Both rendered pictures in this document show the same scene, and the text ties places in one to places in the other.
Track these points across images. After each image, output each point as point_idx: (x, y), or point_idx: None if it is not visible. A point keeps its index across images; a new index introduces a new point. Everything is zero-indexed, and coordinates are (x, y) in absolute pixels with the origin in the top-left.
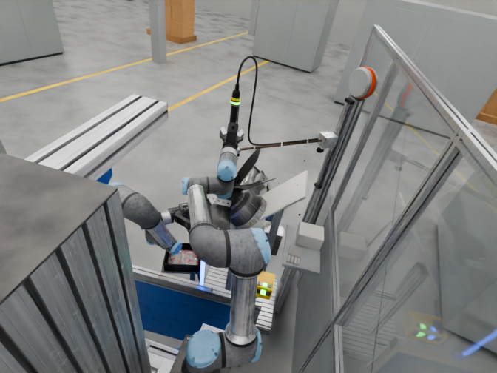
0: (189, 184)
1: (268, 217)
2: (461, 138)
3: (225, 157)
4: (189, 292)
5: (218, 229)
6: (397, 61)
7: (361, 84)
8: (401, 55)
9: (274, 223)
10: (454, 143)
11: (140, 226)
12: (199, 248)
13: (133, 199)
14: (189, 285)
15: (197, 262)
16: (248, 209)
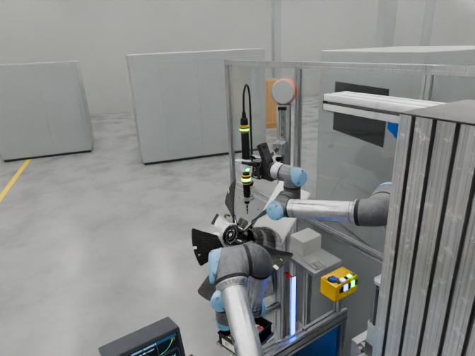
0: (283, 204)
1: None
2: (432, 68)
3: (288, 167)
4: (287, 354)
5: (280, 259)
6: (302, 66)
7: (287, 91)
8: (301, 61)
9: (285, 244)
10: (429, 74)
11: (264, 276)
12: (381, 211)
13: (253, 246)
14: (285, 343)
15: (260, 326)
16: (267, 239)
